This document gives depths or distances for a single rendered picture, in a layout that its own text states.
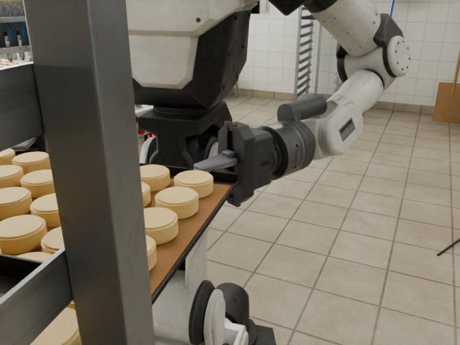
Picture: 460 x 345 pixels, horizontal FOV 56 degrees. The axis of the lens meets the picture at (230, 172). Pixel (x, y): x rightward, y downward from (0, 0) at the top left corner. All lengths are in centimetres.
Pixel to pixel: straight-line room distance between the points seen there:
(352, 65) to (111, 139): 78
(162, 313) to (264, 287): 116
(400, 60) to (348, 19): 14
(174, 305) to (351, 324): 113
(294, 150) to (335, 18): 29
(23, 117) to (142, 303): 12
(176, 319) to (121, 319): 75
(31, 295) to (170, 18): 60
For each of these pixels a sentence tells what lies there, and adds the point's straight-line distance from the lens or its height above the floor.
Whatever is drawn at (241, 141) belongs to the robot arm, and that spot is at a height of 109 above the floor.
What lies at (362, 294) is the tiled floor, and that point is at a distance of 214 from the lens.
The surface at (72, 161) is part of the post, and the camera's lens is 20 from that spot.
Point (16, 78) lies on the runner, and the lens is 19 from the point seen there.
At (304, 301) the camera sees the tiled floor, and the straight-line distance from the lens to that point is 204.
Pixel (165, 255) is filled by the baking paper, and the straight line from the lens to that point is 42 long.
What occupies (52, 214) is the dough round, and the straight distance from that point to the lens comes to 50.
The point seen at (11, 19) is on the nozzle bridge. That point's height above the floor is 117.
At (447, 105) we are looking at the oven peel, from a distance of 520.
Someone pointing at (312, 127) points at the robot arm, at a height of 107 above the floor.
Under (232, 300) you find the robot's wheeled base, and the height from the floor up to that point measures 35.
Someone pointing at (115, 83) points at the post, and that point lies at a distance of 19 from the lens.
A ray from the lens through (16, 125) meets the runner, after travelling 19.
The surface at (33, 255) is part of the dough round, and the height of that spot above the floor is 106.
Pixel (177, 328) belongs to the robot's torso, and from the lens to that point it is 99.
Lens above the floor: 127
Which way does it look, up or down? 22 degrees down
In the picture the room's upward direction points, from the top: straight up
